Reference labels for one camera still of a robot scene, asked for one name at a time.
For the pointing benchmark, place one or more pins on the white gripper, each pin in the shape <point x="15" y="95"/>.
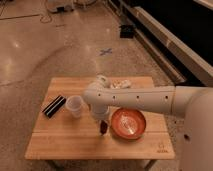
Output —
<point x="100" y="112"/>

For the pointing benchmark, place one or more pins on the dark red pepper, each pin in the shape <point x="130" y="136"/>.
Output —
<point x="103" y="127"/>

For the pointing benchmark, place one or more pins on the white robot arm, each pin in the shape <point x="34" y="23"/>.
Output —
<point x="193" y="104"/>

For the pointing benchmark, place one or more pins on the orange ceramic bowl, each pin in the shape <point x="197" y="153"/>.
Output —
<point x="128" y="124"/>

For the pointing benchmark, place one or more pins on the clear plastic cup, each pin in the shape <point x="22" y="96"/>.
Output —
<point x="74" y="104"/>

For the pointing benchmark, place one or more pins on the small white crumpled object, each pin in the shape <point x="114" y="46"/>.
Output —
<point x="121" y="85"/>

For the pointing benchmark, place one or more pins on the wooden table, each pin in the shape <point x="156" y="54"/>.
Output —
<point x="64" y="137"/>

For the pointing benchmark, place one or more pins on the black striped rectangular block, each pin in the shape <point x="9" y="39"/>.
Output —
<point x="54" y="106"/>

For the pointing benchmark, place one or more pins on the black box on floor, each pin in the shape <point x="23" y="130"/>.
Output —
<point x="126" y="31"/>

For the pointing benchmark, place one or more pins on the white machine base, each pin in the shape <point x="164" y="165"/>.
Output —
<point x="55" y="6"/>

